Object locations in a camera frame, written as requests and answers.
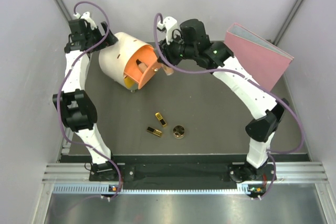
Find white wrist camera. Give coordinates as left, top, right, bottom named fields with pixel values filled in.
left=156, top=16, right=179, bottom=45
left=73, top=12, right=98, bottom=30

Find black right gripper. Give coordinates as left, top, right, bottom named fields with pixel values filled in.
left=157, top=33, right=196, bottom=68

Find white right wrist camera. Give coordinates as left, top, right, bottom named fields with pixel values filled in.
left=156, top=16, right=179, bottom=45

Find grey slotted cable duct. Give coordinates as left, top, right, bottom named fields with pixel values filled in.
left=52, top=183, right=265, bottom=195

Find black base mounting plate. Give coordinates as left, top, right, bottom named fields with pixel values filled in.
left=89, top=163, right=278, bottom=183

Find cream round drawer organizer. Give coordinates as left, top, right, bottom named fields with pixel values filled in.
left=99, top=32, right=149, bottom=89

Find pink ring binder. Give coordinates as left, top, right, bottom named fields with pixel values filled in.
left=224, top=23, right=293, bottom=91

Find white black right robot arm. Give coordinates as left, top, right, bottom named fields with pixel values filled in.
left=154, top=17, right=287, bottom=183

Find gold lipstick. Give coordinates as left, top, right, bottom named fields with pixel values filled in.
left=146, top=126, right=163, bottom=137
left=155, top=112, right=167, bottom=127

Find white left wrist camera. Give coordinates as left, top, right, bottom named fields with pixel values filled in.
left=73, top=12, right=98, bottom=30

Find aluminium frame rail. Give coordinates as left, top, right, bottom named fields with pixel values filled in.
left=42, top=162, right=328, bottom=184

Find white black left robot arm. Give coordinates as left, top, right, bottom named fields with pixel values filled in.
left=52, top=15, right=121, bottom=182

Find orange top drawer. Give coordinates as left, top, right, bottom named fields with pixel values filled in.
left=124, top=45, right=161, bottom=89

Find round gold compact jar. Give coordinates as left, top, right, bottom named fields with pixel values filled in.
left=173, top=125, right=185, bottom=139

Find beige concealer tube silver cap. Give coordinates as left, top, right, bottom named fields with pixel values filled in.
left=162, top=64, right=174, bottom=76

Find yellow drawer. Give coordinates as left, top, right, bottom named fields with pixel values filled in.
left=123, top=76, right=138, bottom=90

